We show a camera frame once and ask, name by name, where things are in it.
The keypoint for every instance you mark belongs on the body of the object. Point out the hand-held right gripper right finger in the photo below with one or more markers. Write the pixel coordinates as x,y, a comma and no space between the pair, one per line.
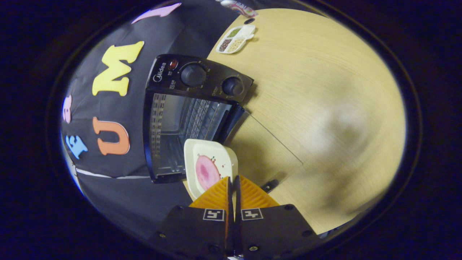
270,231

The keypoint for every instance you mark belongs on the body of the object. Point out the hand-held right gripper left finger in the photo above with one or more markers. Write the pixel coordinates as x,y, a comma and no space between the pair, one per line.
195,231

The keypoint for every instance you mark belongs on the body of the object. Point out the pink ham slice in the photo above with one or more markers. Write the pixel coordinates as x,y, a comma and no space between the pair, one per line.
206,172

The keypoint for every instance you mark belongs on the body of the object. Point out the cream square plate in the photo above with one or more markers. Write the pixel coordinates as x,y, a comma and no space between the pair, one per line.
216,151

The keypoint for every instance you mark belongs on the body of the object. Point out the black electric oven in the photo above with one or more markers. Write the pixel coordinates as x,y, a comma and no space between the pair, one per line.
213,77

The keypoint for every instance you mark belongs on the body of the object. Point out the metal oven rack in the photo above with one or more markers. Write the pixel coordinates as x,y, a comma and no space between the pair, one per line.
202,119

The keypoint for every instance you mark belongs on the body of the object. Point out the black backdrop cloth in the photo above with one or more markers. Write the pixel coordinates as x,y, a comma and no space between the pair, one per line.
126,198

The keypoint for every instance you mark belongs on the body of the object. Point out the white divided grain dish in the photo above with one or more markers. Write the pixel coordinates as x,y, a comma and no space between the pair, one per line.
235,40

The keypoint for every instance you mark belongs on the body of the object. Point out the small black cap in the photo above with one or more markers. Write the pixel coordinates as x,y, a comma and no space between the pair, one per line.
249,21

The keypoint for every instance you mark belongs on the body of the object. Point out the small labelled bottle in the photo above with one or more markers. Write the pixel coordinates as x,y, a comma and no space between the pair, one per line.
242,8

